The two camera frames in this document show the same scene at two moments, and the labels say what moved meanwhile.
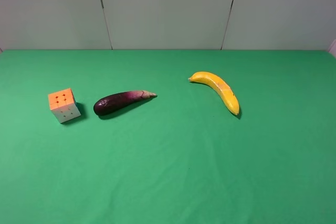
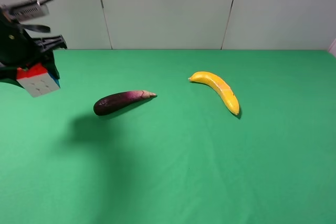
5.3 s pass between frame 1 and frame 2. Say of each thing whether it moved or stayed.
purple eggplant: stayed
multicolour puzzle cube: moved
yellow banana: stayed
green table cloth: stayed
